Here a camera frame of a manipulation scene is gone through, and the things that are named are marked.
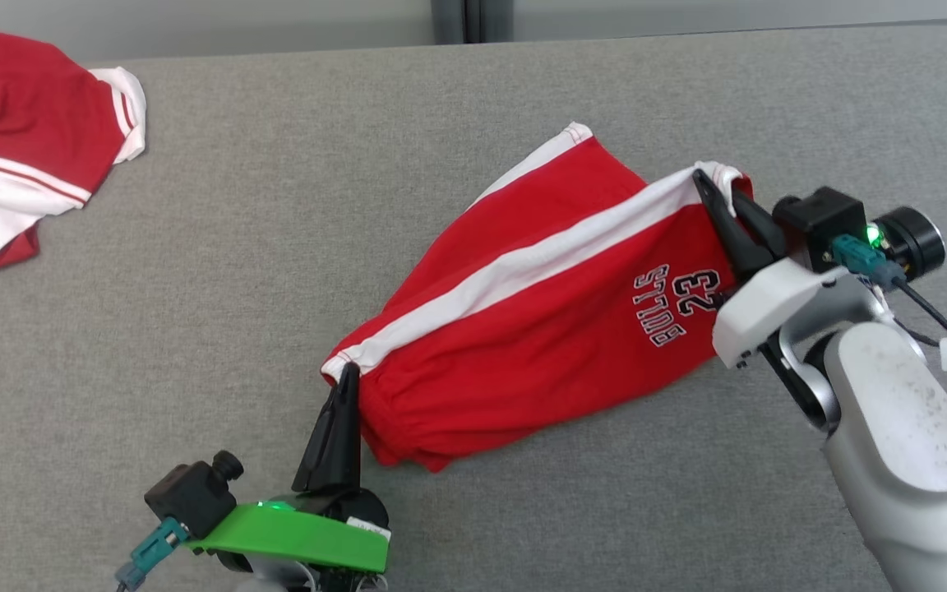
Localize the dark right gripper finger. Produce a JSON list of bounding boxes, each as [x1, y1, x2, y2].
[[691, 169, 770, 280], [728, 187, 788, 260]]

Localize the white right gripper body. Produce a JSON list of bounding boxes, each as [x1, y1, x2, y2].
[[712, 206, 947, 371]]

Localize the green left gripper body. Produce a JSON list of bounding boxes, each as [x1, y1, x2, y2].
[[186, 489, 392, 574]]

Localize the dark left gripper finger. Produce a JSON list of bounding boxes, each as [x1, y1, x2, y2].
[[334, 362, 362, 494], [291, 385, 343, 494]]

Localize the red white-striped Bulls shorts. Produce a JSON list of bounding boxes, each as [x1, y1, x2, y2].
[[321, 122, 754, 474]]

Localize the red white-sleeved jersey shirt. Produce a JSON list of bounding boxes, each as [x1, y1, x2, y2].
[[0, 31, 148, 280]]

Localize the grey fabric sofa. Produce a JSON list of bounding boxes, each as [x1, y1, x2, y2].
[[0, 25, 947, 592]]

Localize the black cable with teal plug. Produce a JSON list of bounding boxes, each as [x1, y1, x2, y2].
[[114, 518, 192, 592], [831, 234, 947, 364]]

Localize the thin black cable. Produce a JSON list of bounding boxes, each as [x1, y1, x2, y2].
[[893, 319, 947, 441]]

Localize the grey wall rail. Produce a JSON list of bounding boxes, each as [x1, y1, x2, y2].
[[431, 0, 515, 44]]

